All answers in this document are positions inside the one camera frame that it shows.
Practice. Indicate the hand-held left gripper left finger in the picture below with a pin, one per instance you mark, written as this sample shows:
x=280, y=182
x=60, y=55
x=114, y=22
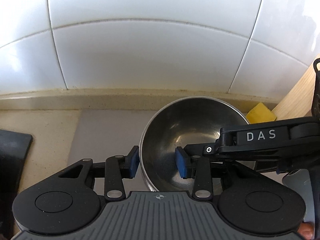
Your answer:
x=133, y=162

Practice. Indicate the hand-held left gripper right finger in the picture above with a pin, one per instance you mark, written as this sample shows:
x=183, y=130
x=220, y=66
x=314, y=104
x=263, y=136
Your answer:
x=180, y=163

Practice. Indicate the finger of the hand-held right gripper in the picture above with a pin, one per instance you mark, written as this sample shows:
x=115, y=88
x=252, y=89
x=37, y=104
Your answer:
x=200, y=150

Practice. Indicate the steel bowl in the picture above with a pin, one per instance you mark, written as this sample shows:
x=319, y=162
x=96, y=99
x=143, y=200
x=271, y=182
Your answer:
x=190, y=120

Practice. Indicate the person's right hand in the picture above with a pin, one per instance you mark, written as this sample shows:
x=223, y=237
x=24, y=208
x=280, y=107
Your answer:
x=306, y=231

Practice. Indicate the yellow sponge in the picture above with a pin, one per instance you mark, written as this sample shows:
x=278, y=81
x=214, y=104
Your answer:
x=260, y=113

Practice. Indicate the wooden cutting board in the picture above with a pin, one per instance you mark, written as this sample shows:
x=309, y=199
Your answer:
x=297, y=97

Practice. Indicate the black hanging utensil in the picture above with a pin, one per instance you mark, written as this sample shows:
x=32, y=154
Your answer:
x=317, y=90

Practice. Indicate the black glass cooktop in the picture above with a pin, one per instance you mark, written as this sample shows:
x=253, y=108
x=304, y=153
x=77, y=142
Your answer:
x=12, y=167

